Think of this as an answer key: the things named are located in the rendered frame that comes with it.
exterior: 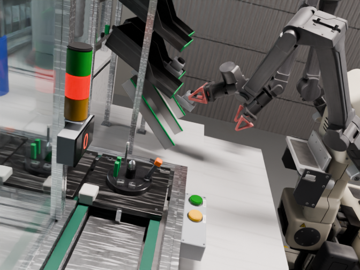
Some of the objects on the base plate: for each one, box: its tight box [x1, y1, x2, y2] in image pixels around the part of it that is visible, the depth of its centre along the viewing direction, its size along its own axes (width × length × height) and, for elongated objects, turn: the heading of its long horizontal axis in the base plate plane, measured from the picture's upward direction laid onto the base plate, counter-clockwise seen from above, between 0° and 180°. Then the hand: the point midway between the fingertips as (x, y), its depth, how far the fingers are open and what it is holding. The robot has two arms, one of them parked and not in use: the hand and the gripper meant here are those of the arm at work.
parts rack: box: [88, 0, 158, 155], centre depth 119 cm, size 21×36×80 cm, turn 155°
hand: (192, 96), depth 129 cm, fingers closed on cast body, 4 cm apart
